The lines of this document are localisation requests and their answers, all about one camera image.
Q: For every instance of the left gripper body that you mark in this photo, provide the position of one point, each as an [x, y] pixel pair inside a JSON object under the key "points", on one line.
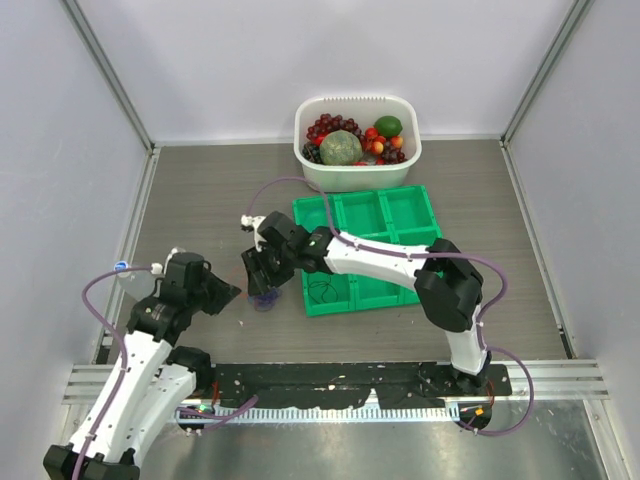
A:
{"points": [[196, 296]]}

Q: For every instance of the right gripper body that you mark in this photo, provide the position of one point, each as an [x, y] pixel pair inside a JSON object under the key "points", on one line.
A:
{"points": [[277, 266]]}

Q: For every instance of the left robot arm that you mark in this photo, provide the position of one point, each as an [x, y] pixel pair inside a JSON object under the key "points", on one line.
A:
{"points": [[152, 375]]}

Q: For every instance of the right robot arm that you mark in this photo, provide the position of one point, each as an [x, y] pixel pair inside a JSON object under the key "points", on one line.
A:
{"points": [[448, 286]]}

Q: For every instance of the clear plastic bottle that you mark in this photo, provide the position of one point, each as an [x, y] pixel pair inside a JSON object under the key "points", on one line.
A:
{"points": [[137, 282]]}

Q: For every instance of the dark grape bunch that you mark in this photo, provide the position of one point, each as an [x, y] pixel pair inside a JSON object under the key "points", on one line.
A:
{"points": [[311, 153]]}

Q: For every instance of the green melon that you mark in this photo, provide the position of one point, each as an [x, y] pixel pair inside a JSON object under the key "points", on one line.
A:
{"points": [[340, 148]]}

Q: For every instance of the green compartment tray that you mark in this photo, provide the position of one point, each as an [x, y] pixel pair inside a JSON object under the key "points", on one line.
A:
{"points": [[394, 220]]}

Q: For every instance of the red grape bunch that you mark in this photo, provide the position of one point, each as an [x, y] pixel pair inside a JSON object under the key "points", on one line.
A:
{"points": [[327, 124]]}

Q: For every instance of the red cherries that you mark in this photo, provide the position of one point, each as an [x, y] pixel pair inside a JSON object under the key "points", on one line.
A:
{"points": [[379, 150]]}

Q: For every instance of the white plastic basin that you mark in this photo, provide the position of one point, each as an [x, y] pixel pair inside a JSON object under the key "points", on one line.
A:
{"points": [[365, 110]]}

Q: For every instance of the green lime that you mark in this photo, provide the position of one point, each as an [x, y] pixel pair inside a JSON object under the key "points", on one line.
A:
{"points": [[388, 126]]}

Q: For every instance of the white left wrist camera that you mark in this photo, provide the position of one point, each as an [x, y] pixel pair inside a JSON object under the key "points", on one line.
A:
{"points": [[159, 269]]}

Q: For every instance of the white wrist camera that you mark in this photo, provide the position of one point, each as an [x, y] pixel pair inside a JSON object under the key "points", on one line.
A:
{"points": [[159, 269], [252, 224]]}

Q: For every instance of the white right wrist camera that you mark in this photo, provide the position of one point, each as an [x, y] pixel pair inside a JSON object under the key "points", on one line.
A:
{"points": [[252, 224]]}

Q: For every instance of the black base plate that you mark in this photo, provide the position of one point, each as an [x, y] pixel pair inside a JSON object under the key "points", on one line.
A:
{"points": [[397, 385]]}

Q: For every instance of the white cable duct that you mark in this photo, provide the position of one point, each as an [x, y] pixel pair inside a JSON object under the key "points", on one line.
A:
{"points": [[366, 414]]}

